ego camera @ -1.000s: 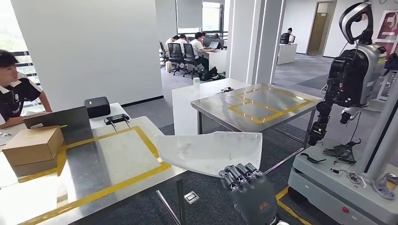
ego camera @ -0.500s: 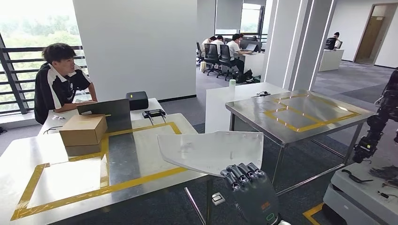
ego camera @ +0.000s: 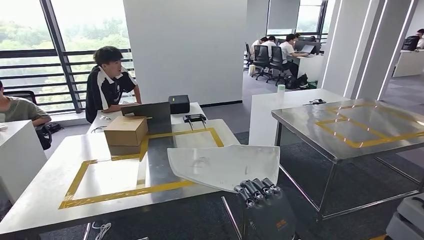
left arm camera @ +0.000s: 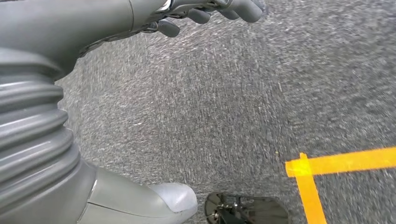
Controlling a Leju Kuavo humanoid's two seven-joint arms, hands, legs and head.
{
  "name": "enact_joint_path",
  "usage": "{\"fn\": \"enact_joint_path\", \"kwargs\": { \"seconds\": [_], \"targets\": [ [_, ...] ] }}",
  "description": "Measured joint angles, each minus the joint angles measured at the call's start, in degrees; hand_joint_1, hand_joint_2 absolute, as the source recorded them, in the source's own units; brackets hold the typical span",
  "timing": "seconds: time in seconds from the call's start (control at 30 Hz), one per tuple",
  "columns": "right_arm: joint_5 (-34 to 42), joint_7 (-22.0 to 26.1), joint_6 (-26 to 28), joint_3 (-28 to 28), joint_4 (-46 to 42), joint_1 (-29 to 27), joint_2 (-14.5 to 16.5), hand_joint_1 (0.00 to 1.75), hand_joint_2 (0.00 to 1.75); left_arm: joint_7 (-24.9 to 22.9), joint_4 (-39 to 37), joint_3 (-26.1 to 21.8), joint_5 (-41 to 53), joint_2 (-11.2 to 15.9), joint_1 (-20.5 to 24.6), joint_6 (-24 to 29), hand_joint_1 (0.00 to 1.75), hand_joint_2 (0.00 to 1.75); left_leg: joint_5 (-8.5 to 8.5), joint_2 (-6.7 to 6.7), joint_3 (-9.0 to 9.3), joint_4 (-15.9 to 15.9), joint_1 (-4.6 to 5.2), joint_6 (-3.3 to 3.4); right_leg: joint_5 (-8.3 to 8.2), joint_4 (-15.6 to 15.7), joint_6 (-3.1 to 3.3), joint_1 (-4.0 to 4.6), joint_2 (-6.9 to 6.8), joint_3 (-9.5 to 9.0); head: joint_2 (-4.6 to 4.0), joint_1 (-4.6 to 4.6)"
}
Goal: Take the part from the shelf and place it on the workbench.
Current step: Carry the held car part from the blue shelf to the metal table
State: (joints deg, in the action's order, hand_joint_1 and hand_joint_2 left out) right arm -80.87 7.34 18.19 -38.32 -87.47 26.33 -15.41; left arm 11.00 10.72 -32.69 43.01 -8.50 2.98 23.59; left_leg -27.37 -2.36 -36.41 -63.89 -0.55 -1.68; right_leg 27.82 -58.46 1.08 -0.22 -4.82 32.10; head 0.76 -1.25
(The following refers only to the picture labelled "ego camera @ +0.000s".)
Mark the steel table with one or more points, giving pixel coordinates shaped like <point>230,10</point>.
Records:
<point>298,132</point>

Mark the large white plastic panel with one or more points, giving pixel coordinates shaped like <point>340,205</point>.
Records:
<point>225,165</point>

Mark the yellow tape outline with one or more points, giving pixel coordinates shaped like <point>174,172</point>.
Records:
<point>357,144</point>

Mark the steel workbench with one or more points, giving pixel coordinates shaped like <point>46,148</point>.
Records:
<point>43,185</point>

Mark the black office chair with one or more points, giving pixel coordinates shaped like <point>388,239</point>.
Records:
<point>44,139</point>
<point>261,58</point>
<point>275,61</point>
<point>410,43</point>
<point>247,53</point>

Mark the black window railing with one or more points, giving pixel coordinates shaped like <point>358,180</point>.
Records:
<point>33,53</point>

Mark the white paper bag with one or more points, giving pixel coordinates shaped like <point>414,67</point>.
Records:
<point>252,70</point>

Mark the green box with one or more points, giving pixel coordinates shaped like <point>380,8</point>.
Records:
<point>312,85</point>

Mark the white desk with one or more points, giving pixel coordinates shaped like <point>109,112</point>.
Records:
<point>309,66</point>
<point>407,63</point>

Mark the black rectangular case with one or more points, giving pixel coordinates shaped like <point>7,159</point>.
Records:
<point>179,104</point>

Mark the clear safety glasses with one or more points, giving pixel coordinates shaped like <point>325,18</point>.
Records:
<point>105,117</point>

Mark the grey white machine cabinet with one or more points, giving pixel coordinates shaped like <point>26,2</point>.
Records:
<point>407,218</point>

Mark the black bag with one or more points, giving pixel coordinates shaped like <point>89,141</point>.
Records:
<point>290,82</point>
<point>54,127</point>
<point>302,81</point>

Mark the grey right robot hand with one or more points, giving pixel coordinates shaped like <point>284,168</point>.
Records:
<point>268,215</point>

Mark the cardboard box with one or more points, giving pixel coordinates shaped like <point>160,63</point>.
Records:
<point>126,132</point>
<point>124,150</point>

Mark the person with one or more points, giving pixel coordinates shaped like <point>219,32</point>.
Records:
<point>20,111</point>
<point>106,89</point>
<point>420,39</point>
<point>256,46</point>
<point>286,49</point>
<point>270,43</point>

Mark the grey roller blind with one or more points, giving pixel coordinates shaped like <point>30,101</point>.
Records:
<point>283,15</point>

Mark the white table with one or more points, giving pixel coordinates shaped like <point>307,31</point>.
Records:
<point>20,159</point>
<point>265,112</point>
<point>198,109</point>

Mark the open laptop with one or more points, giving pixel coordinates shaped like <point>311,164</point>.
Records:
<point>307,49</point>

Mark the dark grey laptop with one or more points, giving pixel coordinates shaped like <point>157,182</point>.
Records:
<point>155,116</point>

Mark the clear bottle green cap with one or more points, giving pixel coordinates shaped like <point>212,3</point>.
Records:
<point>281,92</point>

